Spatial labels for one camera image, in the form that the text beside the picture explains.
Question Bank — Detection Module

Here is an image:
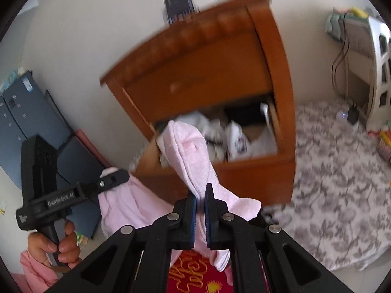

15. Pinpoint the red printed blanket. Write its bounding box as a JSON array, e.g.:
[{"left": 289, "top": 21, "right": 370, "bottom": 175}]
[{"left": 166, "top": 248, "right": 270, "bottom": 293}]

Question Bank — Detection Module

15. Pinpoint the pile of colourful toys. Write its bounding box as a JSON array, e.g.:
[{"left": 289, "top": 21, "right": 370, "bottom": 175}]
[{"left": 367, "top": 129, "right": 391, "bottom": 163}]

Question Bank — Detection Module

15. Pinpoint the black cable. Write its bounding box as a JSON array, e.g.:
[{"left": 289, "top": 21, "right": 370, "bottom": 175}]
[{"left": 331, "top": 13, "right": 352, "bottom": 99}]

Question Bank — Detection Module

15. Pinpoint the person's left forearm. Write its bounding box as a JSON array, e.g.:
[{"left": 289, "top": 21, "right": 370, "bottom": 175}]
[{"left": 19, "top": 248, "right": 59, "bottom": 293}]

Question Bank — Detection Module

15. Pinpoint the white bedside stand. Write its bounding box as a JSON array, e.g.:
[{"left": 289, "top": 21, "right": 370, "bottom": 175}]
[{"left": 326, "top": 9, "right": 377, "bottom": 99}]

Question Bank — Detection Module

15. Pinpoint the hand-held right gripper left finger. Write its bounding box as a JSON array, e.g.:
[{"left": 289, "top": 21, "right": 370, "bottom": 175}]
[{"left": 63, "top": 191, "right": 197, "bottom": 293}]

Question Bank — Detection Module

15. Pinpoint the wooden nightstand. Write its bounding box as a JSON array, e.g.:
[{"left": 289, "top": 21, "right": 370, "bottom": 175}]
[{"left": 100, "top": 0, "right": 297, "bottom": 209}]

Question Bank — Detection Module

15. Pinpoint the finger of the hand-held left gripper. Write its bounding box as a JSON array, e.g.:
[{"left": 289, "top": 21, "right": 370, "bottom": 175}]
[{"left": 77, "top": 168, "right": 130, "bottom": 202}]

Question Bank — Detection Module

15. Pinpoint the person's left hand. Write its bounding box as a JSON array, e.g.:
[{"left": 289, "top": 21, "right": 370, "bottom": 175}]
[{"left": 27, "top": 220, "right": 83, "bottom": 269}]

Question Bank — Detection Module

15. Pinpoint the pink sock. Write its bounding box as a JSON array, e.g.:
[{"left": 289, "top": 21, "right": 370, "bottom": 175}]
[
  {"left": 157, "top": 120, "right": 262, "bottom": 273},
  {"left": 98, "top": 166, "right": 184, "bottom": 239}
]

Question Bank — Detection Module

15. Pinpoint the black charger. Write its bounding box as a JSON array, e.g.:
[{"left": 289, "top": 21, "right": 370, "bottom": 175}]
[{"left": 348, "top": 104, "right": 361, "bottom": 126}]

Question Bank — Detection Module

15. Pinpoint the plain wooden nightstand drawer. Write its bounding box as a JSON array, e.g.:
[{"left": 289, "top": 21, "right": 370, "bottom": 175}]
[{"left": 121, "top": 40, "right": 273, "bottom": 123}]

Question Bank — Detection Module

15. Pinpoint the dark box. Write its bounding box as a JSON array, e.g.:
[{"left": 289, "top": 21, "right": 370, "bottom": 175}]
[{"left": 163, "top": 0, "right": 200, "bottom": 25}]

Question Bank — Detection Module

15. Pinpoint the pink board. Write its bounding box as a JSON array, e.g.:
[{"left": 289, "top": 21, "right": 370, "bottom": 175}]
[{"left": 76, "top": 128, "right": 112, "bottom": 167}]

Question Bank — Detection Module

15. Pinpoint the teal cloth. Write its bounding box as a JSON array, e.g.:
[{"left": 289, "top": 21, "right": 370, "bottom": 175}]
[{"left": 324, "top": 11, "right": 346, "bottom": 41}]

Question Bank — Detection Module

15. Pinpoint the grey floral bedsheet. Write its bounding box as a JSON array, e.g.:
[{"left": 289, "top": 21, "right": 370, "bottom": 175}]
[{"left": 262, "top": 98, "right": 391, "bottom": 273}]

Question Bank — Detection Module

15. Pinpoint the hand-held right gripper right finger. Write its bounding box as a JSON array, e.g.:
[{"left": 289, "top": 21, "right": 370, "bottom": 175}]
[{"left": 204, "top": 184, "right": 352, "bottom": 293}]

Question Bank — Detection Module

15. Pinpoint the heap of white socks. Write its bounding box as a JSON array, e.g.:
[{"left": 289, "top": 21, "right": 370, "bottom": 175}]
[{"left": 171, "top": 103, "right": 279, "bottom": 163}]

